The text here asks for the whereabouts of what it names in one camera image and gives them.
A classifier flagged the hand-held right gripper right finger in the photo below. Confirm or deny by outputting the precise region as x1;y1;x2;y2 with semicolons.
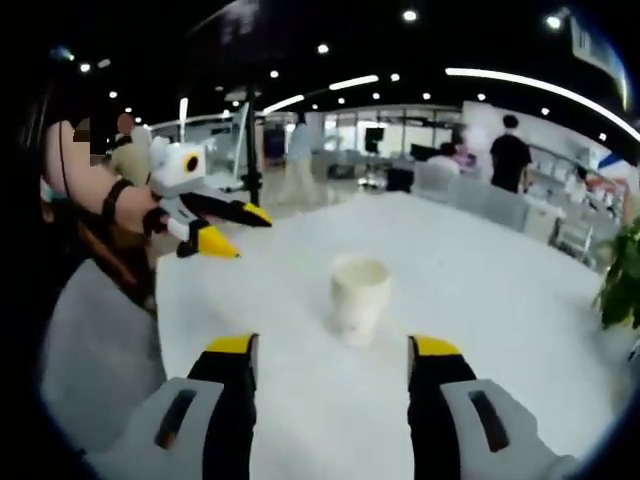
407;333;579;480

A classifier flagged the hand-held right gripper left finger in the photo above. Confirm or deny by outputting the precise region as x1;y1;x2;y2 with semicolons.
82;333;260;480

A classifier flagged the white paper cup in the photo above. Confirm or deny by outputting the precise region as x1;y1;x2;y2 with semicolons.
328;253;392;348

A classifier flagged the person's left hand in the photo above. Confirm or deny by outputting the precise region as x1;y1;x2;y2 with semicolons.
130;187;174;239

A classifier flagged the black stand pole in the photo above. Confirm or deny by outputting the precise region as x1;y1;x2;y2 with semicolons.
239;84;265;205

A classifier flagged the brown wooden cabinet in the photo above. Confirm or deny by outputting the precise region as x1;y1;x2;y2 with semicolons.
74;209;157;316

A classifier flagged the short ceiling light strip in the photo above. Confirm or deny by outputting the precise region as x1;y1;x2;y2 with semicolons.
262;94;305;115
328;74;380;91

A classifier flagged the white table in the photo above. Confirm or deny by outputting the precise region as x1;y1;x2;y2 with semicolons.
154;192;626;480

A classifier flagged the white office chair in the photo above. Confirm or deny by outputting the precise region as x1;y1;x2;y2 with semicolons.
549;214;596;261
413;162;454;201

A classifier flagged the green leafy plant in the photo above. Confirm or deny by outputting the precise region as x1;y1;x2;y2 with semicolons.
592;215;640;331

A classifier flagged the group of round ceiling spotlights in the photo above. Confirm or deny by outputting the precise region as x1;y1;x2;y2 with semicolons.
77;9;609;144

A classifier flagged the long curved ceiling light strip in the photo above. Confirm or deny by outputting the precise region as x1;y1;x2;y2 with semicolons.
444;67;640;141

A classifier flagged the black wrist strap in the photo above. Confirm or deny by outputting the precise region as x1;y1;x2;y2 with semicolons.
102;177;135;222

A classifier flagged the thin black cable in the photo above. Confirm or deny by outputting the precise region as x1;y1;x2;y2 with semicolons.
54;122;71;196

